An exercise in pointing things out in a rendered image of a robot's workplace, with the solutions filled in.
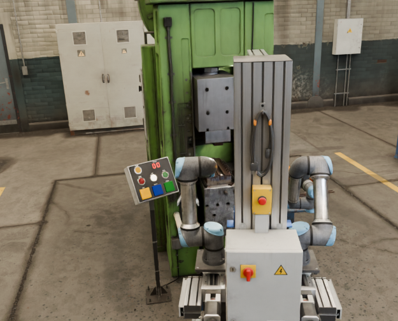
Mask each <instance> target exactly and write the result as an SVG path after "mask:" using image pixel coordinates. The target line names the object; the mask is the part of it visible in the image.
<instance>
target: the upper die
mask: <svg viewBox="0 0 398 321"><path fill-rule="evenodd" d="M197 131H198V130H197ZM198 133H199V134H200V135H201V137H202V139H203V140H204V142H205V143H218V142H225V141H231V130H230V129H228V128H227V130H220V131H209V130H207V129H206V131H205V132H199V131H198Z"/></svg>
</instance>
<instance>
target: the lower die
mask: <svg viewBox="0 0 398 321"><path fill-rule="evenodd" d="M212 159H215V161H216V162H217V164H218V166H219V167H220V169H221V170H222V172H223V173H224V176H220V174H219V172H218V171H216V172H215V175H214V177H211V178H204V179H205V181H206V183H207V185H220V184H226V183H230V182H231V174H230V172H228V170H227V168H226V169H225V167H224V166H225V165H223V163H222V161H221V159H220V158H214V157H213V158H212ZM226 170H227V171H226ZM217 183H218V184H217Z"/></svg>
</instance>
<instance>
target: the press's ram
mask: <svg viewBox="0 0 398 321"><path fill-rule="evenodd" d="M218 71H219V74H216V75H202V74H201V71H198V72H192V85H193V100H194V125H195V127H196V128H197V130H198V131H199V132H205V131H206V129H207V130H209V131H220V130H227V128H228V129H234V76H233V75H232V74H230V73H228V72H226V71H224V70H218Z"/></svg>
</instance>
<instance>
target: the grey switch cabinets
mask: <svg viewBox="0 0 398 321"><path fill-rule="evenodd" d="M145 31H147V29H146V27H145V25H144V23H143V21H142V20H136V21H121V22H91V23H75V24H55V33H56V36H57V44H58V49H59V58H60V66H61V71H62V79H63V84H64V93H65V98H66V108H67V111H68V120H69V128H70V132H71V136H72V135H78V134H92V133H100V132H115V131H129V130H136V129H144V128H145V126H144V125H143V118H144V117H143V102H142V93H141V92H139V86H141V82H139V75H140V70H139V69H142V60H141V45H142V44H145Z"/></svg>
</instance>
